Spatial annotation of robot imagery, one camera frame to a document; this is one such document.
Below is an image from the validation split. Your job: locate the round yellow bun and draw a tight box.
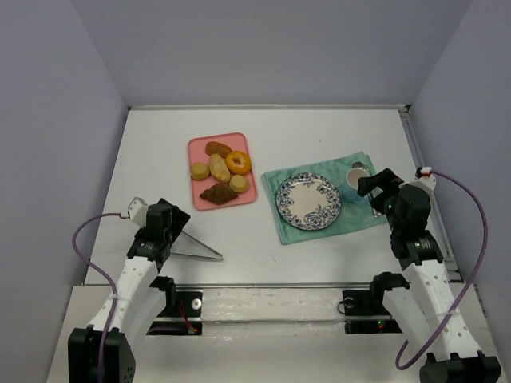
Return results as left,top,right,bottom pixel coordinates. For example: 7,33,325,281
190,162,210,180
228,175,250,193

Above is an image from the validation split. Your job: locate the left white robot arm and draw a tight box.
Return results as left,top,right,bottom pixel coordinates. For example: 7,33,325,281
67,198,190,382

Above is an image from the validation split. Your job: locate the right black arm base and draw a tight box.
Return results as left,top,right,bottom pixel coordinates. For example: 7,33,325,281
336,272,410,335

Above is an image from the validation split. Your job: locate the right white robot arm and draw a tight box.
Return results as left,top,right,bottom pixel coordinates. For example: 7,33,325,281
357,167,502,382

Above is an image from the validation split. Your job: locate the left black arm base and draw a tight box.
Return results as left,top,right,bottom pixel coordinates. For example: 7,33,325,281
147,277,203,336

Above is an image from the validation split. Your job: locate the long tan bread roll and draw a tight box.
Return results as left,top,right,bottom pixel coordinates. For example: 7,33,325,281
209,154,231,183

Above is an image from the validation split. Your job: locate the dark brown oval bread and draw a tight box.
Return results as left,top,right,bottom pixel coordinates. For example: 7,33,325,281
204,141,232,159

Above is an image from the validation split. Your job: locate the teal green cloth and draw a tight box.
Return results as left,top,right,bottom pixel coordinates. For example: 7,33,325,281
262,152,386,245

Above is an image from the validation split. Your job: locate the light blue mug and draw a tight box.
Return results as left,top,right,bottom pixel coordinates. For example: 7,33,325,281
341,168,370,204

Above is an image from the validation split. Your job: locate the brown chocolate croissant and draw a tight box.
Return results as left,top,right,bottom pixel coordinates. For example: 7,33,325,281
200,183,238,206

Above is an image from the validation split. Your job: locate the blue floral ceramic plate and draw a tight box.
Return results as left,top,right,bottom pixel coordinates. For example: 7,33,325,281
275,172,342,231

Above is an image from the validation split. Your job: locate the orange glazed donut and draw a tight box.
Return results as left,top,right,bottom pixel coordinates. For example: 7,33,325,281
225,151,252,176

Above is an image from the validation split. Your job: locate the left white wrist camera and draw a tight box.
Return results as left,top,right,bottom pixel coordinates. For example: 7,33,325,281
128,197,149,227

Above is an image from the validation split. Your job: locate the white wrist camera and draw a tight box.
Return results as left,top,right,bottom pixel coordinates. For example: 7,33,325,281
128,197,149,227
410,167,436,196

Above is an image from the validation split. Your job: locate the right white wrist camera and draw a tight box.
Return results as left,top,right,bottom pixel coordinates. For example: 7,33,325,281
410,167,436,196

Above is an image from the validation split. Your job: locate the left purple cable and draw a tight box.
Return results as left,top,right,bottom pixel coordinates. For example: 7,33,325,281
71,213,131,383

